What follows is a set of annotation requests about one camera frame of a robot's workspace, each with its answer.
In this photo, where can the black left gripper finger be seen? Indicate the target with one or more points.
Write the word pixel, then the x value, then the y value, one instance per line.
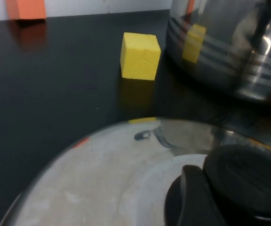
pixel 189 202

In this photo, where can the steel lid with black knob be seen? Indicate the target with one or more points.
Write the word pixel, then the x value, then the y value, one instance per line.
pixel 102 179

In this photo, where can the yellow foam cube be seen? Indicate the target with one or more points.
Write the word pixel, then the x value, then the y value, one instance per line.
pixel 140 58

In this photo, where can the orange foam cube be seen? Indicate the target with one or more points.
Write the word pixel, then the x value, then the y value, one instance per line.
pixel 26 9

